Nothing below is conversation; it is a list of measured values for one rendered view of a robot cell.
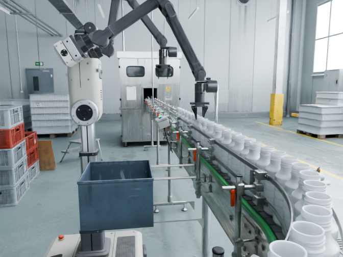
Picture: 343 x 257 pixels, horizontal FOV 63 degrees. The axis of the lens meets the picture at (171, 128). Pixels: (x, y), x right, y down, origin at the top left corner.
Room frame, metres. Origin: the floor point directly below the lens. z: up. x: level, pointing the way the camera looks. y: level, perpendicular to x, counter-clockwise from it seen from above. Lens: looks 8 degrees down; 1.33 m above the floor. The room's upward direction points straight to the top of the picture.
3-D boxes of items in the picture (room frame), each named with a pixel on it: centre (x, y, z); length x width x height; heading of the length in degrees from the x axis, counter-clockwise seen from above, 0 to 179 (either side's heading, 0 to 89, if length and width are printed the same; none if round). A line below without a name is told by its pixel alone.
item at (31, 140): (3.95, 2.23, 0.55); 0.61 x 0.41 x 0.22; 10
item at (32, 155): (3.94, 2.23, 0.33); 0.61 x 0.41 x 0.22; 10
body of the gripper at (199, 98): (1.58, -0.16, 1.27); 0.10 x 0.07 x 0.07; 98
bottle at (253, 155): (0.82, -0.25, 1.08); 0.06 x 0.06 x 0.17
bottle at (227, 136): (1.06, -0.22, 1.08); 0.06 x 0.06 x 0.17
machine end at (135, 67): (6.99, 0.56, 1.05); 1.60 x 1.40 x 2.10; 8
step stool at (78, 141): (4.95, 1.64, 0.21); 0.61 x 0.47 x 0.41; 61
